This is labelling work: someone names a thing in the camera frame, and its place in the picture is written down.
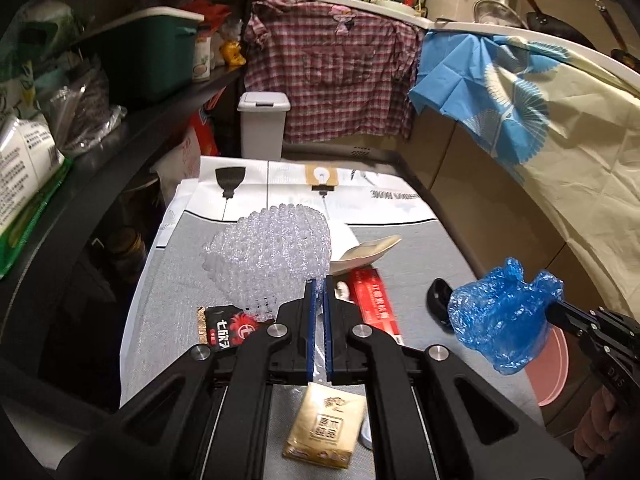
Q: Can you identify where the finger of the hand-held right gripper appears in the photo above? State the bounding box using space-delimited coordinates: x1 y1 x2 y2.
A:
548 300 608 325
545 311 593 345

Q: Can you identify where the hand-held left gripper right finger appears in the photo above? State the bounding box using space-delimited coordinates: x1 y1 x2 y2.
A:
324 276 586 480

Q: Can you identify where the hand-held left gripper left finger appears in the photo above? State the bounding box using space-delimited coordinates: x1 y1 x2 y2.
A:
55 279 318 480

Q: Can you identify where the pink plastic basin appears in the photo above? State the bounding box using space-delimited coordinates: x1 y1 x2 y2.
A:
524 329 571 409

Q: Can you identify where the red long carton box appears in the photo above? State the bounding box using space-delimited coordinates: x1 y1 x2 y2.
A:
349 267 402 347

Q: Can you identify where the blue plastic bag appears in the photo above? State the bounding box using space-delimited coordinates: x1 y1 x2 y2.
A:
447 257 565 375

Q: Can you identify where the clear bubble wrap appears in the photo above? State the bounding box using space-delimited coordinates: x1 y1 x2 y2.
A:
200 202 334 324

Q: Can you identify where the small tan packet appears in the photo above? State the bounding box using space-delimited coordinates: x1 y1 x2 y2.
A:
282 382 368 471

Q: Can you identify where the white lidded trash bin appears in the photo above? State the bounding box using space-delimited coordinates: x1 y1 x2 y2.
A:
237 91 291 161

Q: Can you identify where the person's right hand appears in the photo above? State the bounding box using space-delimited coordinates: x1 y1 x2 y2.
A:
574 389 623 466

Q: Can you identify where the white crumpled wrapper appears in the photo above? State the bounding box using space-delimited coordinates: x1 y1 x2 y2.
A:
330 234 404 277

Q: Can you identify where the black red snack packet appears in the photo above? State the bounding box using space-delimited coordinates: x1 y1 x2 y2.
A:
196 304 272 352

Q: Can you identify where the black plastic object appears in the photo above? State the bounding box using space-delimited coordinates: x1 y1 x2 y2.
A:
427 277 455 332

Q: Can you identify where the white printed paper sheet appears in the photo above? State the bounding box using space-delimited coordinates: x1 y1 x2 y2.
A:
159 155 437 242

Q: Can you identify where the blue and cream cloth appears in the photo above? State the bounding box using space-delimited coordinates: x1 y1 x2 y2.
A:
407 31 640 323

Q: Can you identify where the glass jar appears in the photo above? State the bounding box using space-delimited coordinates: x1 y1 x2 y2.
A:
104 227 147 272

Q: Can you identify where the red orange package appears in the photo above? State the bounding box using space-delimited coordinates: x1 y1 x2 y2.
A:
186 109 221 162

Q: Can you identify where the red plaid shirt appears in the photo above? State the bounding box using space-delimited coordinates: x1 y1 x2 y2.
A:
244 0 424 144

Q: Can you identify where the black metal shelf rack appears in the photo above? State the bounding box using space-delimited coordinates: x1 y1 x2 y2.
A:
0 0 260 411

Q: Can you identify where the black wok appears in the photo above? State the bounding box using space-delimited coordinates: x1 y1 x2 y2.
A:
504 0 597 47

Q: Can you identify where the white labelled jar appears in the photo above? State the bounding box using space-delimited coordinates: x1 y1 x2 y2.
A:
192 35 214 84

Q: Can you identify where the metal strainer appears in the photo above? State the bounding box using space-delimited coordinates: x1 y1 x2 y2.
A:
472 0 530 32

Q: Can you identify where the clear bag of dark contents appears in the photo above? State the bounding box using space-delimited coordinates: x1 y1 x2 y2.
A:
49 66 127 157

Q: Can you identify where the green storage box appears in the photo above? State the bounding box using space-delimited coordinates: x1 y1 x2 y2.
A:
92 6 206 107

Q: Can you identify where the green white food bag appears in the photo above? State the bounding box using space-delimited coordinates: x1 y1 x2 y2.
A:
0 112 74 281

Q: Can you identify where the red plastic bag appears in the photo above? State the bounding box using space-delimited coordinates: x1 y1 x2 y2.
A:
179 2 232 27

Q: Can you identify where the white plastic bag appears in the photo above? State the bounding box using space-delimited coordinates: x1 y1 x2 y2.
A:
9 0 87 78

